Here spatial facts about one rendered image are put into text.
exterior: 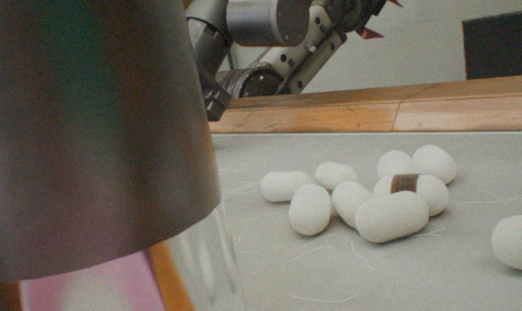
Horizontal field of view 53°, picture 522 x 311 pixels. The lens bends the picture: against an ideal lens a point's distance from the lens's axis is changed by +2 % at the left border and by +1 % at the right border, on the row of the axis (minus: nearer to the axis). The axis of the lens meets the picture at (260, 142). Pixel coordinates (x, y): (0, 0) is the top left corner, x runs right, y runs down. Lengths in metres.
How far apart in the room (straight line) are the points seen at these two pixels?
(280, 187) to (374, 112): 0.19
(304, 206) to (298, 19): 0.27
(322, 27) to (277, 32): 0.53
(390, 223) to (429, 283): 0.04
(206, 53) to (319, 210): 0.27
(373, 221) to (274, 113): 0.34
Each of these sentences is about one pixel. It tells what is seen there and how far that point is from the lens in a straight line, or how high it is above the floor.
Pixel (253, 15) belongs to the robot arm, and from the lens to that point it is 0.48.
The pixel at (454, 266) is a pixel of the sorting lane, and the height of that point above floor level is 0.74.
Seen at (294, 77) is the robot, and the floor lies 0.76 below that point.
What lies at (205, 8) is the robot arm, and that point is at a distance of 0.52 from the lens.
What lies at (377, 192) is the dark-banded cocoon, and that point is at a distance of 0.27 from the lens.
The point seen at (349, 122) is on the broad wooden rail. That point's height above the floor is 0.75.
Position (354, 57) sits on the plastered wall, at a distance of 2.68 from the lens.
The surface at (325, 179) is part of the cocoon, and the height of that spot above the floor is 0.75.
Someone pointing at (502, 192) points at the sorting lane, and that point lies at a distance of 0.30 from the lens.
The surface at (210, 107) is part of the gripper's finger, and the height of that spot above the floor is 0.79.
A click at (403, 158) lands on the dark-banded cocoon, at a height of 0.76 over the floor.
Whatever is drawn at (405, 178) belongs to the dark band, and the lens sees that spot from 0.27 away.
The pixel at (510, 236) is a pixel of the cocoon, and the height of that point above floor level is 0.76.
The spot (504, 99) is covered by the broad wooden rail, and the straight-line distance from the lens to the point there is 0.44.
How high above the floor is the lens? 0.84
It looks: 11 degrees down
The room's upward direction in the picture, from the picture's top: 11 degrees counter-clockwise
